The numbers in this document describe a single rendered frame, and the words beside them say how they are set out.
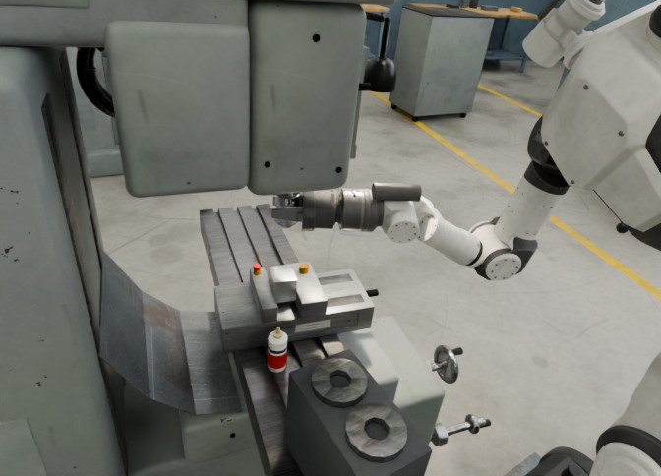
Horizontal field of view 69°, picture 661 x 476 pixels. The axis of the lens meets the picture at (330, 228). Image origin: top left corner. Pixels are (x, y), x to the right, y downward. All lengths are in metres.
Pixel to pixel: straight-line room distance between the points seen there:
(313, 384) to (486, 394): 1.69
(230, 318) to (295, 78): 0.55
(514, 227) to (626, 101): 0.44
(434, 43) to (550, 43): 4.46
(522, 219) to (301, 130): 0.52
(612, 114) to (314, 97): 0.42
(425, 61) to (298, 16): 4.59
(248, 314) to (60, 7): 0.67
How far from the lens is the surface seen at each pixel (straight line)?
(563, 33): 0.89
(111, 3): 0.71
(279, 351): 1.02
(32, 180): 0.66
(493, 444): 2.25
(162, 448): 1.22
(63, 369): 0.84
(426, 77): 5.39
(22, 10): 0.72
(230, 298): 1.13
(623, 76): 0.73
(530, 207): 1.06
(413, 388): 1.35
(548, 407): 2.49
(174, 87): 0.72
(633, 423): 0.98
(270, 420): 0.99
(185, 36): 0.71
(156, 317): 1.20
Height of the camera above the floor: 1.72
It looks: 32 degrees down
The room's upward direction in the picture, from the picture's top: 6 degrees clockwise
